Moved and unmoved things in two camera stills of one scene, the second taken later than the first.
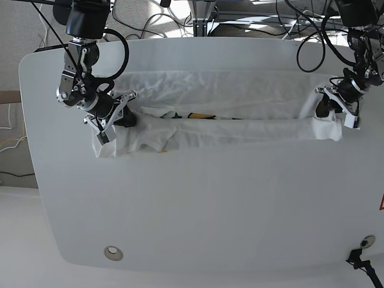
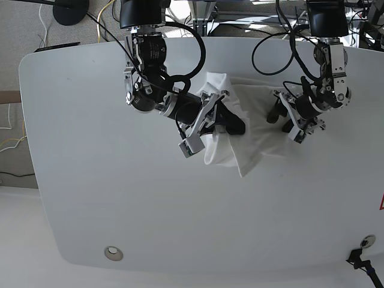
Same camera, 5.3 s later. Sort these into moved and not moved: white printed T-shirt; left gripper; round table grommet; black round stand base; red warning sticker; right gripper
Moved: left gripper; white printed T-shirt; right gripper
Not moved: red warning sticker; round table grommet; black round stand base
